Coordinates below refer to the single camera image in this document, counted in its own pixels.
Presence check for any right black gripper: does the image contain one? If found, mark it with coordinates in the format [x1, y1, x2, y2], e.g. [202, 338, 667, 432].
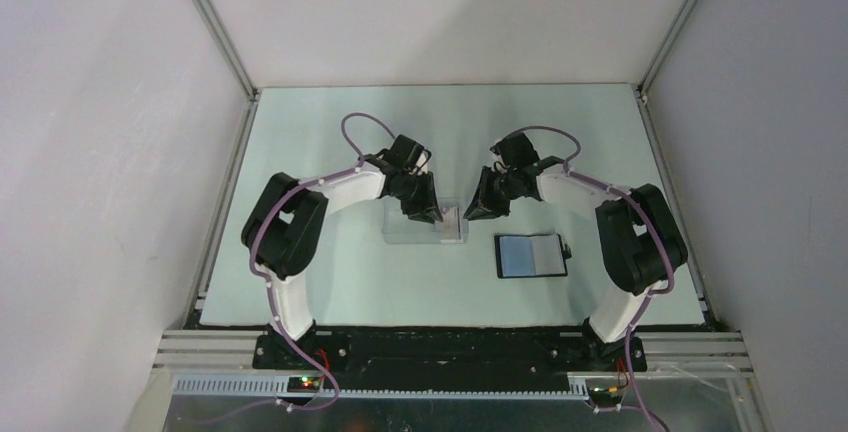
[463, 166, 518, 221]

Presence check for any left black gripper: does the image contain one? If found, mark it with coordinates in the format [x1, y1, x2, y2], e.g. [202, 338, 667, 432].
[395, 170, 443, 225]

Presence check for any clear plastic card tray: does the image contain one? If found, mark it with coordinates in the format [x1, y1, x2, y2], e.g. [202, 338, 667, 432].
[382, 197, 468, 245]

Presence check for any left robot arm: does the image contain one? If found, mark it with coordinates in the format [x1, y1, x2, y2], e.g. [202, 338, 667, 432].
[241, 135, 443, 369]

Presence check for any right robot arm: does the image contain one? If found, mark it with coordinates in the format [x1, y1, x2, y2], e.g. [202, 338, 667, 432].
[464, 128, 688, 370]

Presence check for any left controller board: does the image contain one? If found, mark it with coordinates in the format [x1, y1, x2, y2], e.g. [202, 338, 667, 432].
[285, 375, 324, 397]

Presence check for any controller board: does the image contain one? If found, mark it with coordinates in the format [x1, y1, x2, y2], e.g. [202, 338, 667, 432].
[586, 384, 629, 410]
[285, 375, 324, 397]

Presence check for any right controller board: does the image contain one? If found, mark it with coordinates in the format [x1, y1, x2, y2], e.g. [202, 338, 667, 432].
[586, 384, 629, 410]

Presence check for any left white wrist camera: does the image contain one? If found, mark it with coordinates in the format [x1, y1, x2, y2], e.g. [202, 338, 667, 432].
[410, 149, 432, 176]

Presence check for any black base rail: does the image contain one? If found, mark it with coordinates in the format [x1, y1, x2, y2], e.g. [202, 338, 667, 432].
[252, 326, 647, 393]

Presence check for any right aluminium frame post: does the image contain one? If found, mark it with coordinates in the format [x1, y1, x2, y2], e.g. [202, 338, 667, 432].
[636, 0, 701, 100]

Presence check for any aluminium frame post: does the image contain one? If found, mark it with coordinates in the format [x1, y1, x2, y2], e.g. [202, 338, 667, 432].
[165, 0, 260, 102]
[636, 0, 701, 100]

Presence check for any left aluminium frame post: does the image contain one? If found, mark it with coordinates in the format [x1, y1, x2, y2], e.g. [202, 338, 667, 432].
[165, 0, 260, 102]

